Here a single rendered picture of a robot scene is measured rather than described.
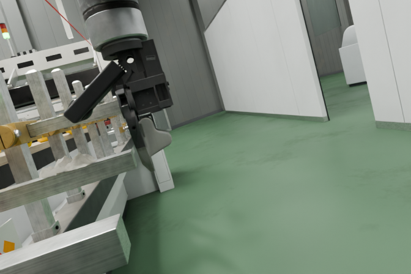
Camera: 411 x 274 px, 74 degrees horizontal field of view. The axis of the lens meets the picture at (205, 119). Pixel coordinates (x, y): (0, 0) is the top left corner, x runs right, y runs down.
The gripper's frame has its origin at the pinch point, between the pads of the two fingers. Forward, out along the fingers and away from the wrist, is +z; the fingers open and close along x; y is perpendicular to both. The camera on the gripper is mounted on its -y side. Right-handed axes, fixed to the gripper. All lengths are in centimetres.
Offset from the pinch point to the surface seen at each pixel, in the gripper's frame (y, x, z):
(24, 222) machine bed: -48, 52, 16
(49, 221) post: -26.0, 20.0, 9.4
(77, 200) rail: -27, 44, 13
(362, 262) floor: 72, 56, 83
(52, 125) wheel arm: -19.8, 23.4, -11.6
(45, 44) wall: -209, 723, -232
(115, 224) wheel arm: -1.3, -25.9, -1.5
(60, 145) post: -27, 44, -5
